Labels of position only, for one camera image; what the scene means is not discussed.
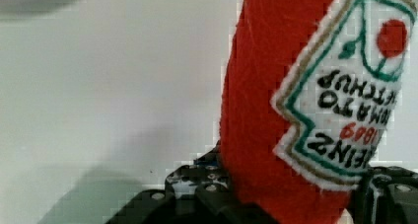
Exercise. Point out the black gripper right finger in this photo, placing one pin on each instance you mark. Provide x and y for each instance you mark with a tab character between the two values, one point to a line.
386	195

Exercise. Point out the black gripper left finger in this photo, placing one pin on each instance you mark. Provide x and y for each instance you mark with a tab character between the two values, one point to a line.
199	193

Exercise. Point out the red plush ketchup bottle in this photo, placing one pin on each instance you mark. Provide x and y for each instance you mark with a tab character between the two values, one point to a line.
309	90

